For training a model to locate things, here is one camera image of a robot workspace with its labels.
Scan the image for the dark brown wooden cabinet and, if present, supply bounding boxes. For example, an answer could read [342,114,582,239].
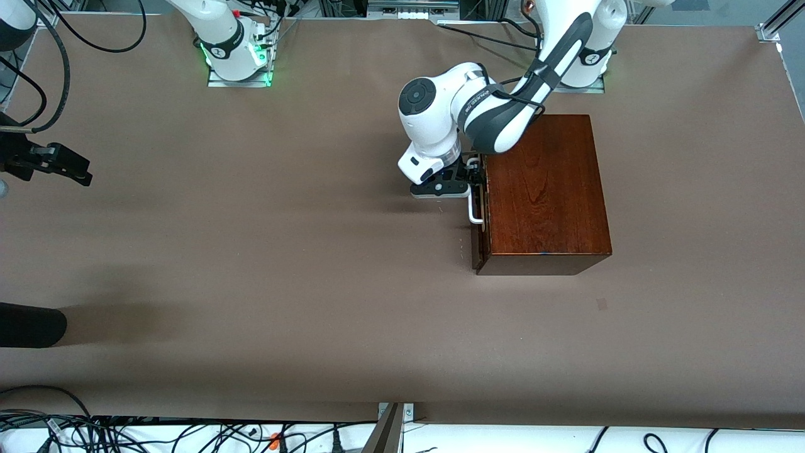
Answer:
[476,115,613,276]

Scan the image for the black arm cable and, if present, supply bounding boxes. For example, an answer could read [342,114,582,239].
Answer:
[483,62,549,121]
[0,0,147,134]

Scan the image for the aluminium frame post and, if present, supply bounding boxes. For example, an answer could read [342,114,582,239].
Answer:
[362,403,416,453]

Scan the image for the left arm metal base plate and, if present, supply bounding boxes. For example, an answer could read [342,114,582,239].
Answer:
[553,74,606,94]

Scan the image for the black cylindrical object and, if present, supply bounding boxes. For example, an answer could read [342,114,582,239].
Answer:
[0,302,68,349]

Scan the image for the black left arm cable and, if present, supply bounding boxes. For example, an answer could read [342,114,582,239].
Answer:
[483,62,549,121]

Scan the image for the wooden drawer with white handle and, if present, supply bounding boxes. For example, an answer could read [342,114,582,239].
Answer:
[467,156,492,271]

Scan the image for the black cable tangle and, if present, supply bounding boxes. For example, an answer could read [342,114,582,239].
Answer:
[0,385,378,453]

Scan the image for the white power strip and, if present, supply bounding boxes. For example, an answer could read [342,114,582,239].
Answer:
[367,0,461,21]

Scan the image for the aluminium corner profile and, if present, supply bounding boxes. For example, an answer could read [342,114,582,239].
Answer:
[755,0,805,43]

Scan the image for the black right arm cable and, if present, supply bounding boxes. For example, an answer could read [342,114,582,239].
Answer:
[0,0,147,134]

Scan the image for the black cable on table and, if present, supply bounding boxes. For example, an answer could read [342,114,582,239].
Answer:
[437,19,543,52]

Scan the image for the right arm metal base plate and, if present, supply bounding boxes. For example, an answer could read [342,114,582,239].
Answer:
[208,25,277,88]

